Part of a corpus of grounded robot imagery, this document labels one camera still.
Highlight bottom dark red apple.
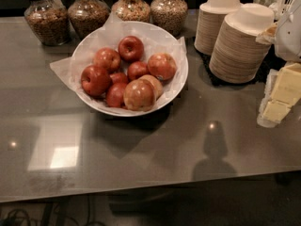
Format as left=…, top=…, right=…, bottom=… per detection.
left=105, top=83, right=127, bottom=108

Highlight rear stack paper bowls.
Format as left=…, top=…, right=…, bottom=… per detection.
left=194, top=0, right=242, bottom=56

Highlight upper left red apple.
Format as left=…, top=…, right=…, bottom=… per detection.
left=93, top=47, right=121, bottom=73

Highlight yellowish apple behind front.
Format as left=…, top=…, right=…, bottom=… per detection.
left=141, top=74, right=164, bottom=98

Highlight red apple with sticker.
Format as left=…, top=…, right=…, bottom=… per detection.
left=148, top=53, right=177, bottom=81

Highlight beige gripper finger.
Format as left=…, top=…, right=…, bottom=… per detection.
left=256, top=24, right=277, bottom=45
left=257, top=62, right=301, bottom=128

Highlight white bowl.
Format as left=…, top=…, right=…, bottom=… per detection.
left=70, top=20, right=189, bottom=118

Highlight centre red apple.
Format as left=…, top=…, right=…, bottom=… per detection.
left=127, top=61, right=149, bottom=81

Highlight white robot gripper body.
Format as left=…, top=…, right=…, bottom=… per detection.
left=274, top=0, right=301, bottom=62

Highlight small middle red apple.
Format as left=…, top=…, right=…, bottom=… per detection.
left=110, top=73, right=129, bottom=84

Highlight stack paper bowls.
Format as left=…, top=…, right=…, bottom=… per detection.
left=209, top=3, right=274, bottom=84
left=194, top=0, right=242, bottom=56

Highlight far left red apple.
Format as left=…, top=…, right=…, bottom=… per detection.
left=81, top=65, right=111, bottom=97

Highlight black mat under stacks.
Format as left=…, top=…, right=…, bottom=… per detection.
left=198, top=47, right=286, bottom=87

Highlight white paper liner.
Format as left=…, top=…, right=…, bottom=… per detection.
left=49, top=12, right=188, bottom=116

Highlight top red apple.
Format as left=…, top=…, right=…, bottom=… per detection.
left=118, top=36, right=144, bottom=62

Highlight leftmost glass cereal jar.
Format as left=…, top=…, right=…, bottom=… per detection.
left=24, top=0, right=70, bottom=46

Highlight front stack paper bowls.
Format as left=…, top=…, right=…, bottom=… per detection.
left=209, top=3, right=274, bottom=84

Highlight glass cereal jar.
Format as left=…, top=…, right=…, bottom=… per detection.
left=24, top=0, right=70, bottom=46
left=112, top=0, right=151, bottom=23
left=150, top=0, right=188, bottom=36
left=68, top=0, right=110, bottom=39

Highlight large yellowish front apple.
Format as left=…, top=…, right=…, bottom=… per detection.
left=123, top=79, right=156, bottom=111

